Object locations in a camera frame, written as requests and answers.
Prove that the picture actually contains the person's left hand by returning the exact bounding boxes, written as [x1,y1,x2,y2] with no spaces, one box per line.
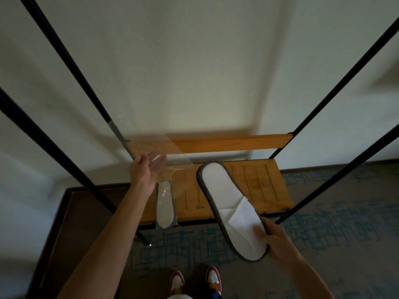
[129,152,168,196]

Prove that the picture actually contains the person's right hand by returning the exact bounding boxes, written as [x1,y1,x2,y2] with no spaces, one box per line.
[260,216,307,270]

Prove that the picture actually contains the transparent plastic bag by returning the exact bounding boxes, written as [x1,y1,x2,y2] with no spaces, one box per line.
[126,135,200,230]

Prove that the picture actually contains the white slipper with grey trim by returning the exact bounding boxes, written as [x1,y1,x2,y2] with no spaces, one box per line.
[196,161,270,263]
[156,181,176,228]

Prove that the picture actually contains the person's right forearm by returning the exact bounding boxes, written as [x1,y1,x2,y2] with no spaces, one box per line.
[288,258,335,299]

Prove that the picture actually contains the person's left forearm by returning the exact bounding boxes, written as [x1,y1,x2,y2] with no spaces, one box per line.
[57,182,155,299]

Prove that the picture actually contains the wooden rack shelf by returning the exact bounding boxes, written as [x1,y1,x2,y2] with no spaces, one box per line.
[137,159,295,227]

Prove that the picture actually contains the person's right red white sneaker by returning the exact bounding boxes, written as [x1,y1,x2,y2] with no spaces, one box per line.
[204,266,223,294]

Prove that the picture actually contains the person's red white sneaker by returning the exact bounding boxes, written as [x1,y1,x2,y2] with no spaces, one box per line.
[170,270,186,293]
[204,266,223,294]

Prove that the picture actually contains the wooden rack back slat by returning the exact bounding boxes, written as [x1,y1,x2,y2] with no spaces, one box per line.
[126,133,294,155]

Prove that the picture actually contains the person's left red white sneaker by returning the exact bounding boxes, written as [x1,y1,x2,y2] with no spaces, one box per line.
[170,270,186,293]

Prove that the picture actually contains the dark brown wooden board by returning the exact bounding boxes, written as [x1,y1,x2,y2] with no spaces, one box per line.
[26,183,151,299]

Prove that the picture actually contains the black metal rack frame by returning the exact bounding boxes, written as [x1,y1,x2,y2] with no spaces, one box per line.
[0,0,399,247]

